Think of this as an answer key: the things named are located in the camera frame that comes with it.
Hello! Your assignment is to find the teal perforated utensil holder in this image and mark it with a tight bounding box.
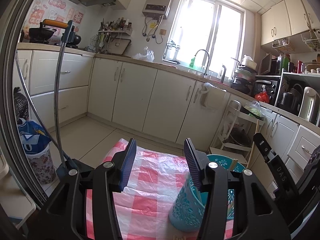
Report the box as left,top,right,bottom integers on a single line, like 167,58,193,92
169,154,245,232

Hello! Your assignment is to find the chrome kitchen faucet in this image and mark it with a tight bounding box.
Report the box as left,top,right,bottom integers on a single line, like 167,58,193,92
194,49,210,77

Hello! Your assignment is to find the pink checkered plastic tablecloth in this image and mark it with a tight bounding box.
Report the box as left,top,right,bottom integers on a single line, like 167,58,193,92
85,138,235,240

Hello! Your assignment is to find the white shelf cart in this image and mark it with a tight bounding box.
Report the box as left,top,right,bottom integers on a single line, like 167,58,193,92
209,99,265,166

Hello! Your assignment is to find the floral trash bin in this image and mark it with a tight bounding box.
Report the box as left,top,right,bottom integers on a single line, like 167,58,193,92
27,144,56,185

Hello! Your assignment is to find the white hanging trash bin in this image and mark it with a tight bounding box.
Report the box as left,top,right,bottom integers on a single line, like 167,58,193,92
201,82,230,112

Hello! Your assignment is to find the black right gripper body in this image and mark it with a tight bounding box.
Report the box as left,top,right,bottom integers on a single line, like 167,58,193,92
253,133,319,239

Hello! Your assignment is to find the red plastic bag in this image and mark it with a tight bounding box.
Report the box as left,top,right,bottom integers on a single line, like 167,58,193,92
254,91,270,103

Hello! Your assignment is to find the dish rack with plates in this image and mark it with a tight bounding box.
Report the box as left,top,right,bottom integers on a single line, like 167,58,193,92
231,55,257,95

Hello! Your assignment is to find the black toaster oven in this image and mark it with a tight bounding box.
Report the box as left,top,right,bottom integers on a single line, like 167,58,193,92
252,75,280,106

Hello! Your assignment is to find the black mesh bag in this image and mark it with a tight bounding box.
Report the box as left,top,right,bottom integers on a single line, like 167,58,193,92
13,87,29,121

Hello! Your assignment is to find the green dish soap bottle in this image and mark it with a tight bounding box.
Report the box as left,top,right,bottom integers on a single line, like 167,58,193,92
189,57,195,68

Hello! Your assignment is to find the white electric kettle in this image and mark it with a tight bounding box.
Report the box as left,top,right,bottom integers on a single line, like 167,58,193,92
298,87,320,127

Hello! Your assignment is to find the clear plastic bag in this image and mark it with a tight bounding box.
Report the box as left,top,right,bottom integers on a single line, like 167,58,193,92
132,47,155,62

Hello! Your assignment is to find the black kettle pot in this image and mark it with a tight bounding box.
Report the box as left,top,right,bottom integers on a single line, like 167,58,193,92
66,31,81,49

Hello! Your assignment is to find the black wok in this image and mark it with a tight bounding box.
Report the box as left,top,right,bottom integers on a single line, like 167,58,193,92
28,22,57,44

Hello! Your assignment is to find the grey gas water heater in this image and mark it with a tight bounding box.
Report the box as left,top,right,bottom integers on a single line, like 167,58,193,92
142,0,172,20

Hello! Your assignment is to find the orange handled mop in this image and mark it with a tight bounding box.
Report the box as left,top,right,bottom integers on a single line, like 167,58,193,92
43,19,77,180

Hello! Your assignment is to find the wall utensil rack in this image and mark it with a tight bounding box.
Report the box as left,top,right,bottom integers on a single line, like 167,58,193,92
95,17,132,56

